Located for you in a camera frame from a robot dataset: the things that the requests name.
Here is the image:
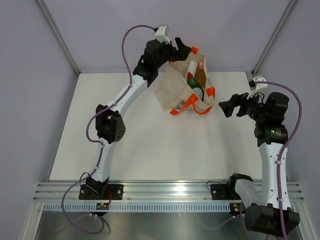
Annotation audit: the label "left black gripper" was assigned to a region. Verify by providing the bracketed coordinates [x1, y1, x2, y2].
[154, 37, 190, 70]

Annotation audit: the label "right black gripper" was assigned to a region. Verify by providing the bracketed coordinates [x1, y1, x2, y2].
[219, 88, 268, 123]

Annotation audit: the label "white bottle black cap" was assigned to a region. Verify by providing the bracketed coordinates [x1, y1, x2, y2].
[186, 60, 198, 77]

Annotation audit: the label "canvas bag orange handles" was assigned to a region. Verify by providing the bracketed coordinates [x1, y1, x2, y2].
[156, 46, 216, 115]

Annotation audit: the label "amber bottle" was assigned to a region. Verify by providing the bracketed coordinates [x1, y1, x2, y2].
[196, 61, 207, 88]

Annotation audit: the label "green dish soap bottle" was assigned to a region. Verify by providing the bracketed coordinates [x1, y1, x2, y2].
[186, 72, 204, 100]

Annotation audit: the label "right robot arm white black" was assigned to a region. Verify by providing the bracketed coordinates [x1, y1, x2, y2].
[218, 92, 300, 238]

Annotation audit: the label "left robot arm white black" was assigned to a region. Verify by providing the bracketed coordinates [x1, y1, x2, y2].
[79, 37, 192, 200]

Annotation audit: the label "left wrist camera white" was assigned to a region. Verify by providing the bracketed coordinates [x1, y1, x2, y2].
[154, 25, 171, 44]

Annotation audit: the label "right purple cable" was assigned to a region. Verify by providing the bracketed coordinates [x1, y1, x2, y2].
[241, 80, 303, 240]

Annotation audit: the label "purple cable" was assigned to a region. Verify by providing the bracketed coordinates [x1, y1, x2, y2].
[241, 80, 303, 240]
[61, 24, 157, 235]

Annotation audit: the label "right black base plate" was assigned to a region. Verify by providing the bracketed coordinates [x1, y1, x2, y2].
[210, 183, 241, 200]

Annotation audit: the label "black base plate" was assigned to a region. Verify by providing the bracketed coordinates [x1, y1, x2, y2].
[78, 181, 124, 200]
[210, 183, 241, 200]

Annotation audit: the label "aluminium rail frame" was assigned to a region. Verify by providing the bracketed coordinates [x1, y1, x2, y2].
[32, 181, 305, 203]

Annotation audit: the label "right corner aluminium post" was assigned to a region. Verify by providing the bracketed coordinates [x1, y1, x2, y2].
[251, 0, 299, 76]

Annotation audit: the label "corner aluminium post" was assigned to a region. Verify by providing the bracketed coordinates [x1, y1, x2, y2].
[34, 0, 81, 77]
[251, 0, 299, 76]

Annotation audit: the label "left corner aluminium post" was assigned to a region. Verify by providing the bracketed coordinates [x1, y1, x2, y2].
[34, 0, 81, 77]

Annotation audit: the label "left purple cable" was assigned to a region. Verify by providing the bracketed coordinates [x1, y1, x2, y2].
[61, 24, 157, 235]

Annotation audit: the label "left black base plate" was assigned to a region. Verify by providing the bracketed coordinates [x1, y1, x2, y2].
[78, 181, 124, 200]

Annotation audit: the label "white slotted cable duct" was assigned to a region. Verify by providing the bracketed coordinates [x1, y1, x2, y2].
[43, 202, 231, 213]

